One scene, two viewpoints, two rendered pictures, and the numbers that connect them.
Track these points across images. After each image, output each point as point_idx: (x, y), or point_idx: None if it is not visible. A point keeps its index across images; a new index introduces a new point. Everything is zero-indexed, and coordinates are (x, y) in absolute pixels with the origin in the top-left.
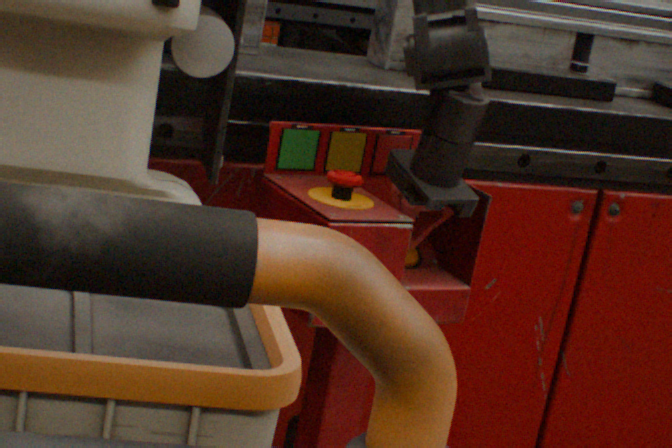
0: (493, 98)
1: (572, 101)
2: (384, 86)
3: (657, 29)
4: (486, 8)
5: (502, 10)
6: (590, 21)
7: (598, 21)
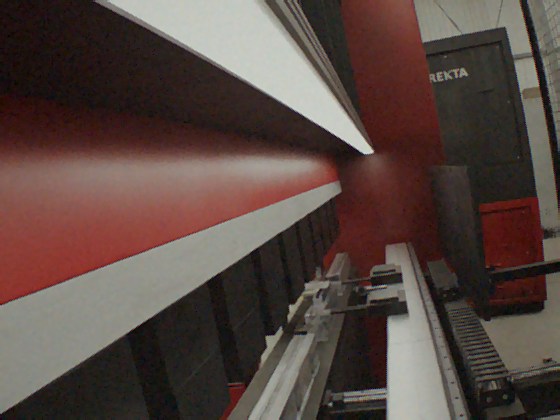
0: (249, 384)
1: (248, 409)
2: (264, 362)
3: (276, 416)
4: (289, 354)
5: (288, 358)
6: (282, 386)
7: (286, 390)
